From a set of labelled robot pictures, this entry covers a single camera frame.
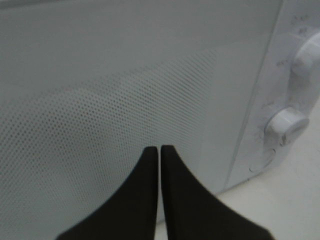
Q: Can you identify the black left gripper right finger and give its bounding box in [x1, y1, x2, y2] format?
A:
[160, 145, 273, 240]

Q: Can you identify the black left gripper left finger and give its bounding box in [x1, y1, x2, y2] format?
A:
[57, 146, 159, 240]

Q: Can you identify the round door release button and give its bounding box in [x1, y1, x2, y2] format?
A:
[249, 148, 276, 173]

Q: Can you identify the white timer knob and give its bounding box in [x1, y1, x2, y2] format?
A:
[264, 106, 310, 147]

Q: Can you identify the white microwave door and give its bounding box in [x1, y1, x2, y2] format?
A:
[0, 0, 283, 240]

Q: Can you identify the white microwave oven body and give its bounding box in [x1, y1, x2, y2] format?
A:
[224, 0, 320, 189]

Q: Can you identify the white upper power knob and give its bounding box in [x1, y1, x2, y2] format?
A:
[291, 31, 320, 78]

